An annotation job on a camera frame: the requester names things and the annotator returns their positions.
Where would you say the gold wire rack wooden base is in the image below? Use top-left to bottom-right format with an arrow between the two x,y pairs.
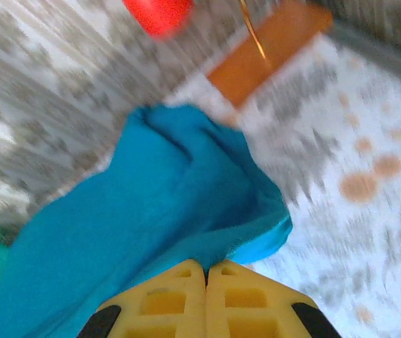
206,0 -> 335,110

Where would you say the blue t-shirt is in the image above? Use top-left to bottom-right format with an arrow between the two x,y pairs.
0,104 -> 295,338

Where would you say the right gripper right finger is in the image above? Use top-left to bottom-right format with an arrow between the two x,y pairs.
205,260 -> 342,338

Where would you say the red plastic wine glass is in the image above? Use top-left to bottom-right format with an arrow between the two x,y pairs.
121,0 -> 194,38

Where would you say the floral tablecloth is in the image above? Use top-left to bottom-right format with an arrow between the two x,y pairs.
164,31 -> 401,338

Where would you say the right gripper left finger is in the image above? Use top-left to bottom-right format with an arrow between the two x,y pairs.
76,259 -> 208,338

